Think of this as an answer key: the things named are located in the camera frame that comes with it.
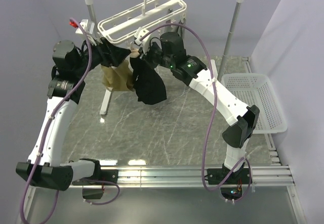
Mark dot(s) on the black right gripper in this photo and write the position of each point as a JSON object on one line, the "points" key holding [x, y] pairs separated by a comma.
{"points": [[153, 46]]}

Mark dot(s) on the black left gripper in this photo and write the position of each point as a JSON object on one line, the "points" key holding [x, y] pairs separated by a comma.
{"points": [[110, 54]]}

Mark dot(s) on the khaki underwear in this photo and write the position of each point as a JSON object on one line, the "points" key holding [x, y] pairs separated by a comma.
{"points": [[119, 79]]}

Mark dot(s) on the black underwear beige waistband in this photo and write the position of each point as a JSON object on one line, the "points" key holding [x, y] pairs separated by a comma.
{"points": [[148, 85]]}

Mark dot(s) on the white clip hanger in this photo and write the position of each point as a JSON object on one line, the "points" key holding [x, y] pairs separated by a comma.
{"points": [[149, 14]]}

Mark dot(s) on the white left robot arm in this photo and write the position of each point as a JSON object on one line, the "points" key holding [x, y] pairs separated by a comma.
{"points": [[43, 167]]}

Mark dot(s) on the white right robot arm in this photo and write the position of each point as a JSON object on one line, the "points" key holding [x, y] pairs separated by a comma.
{"points": [[241, 118]]}

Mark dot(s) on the white plastic basket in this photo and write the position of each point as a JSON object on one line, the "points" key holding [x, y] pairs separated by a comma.
{"points": [[256, 89]]}

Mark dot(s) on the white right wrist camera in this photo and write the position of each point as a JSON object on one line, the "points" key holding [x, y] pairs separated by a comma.
{"points": [[142, 39]]}

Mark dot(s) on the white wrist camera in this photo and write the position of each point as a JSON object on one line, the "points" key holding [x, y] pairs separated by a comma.
{"points": [[87, 25], [142, 39]]}

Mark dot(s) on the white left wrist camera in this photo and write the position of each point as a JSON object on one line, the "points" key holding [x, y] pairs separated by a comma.
{"points": [[87, 25]]}

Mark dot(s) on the aluminium mounting rail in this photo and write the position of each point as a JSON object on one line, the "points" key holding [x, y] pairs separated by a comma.
{"points": [[176, 176]]}

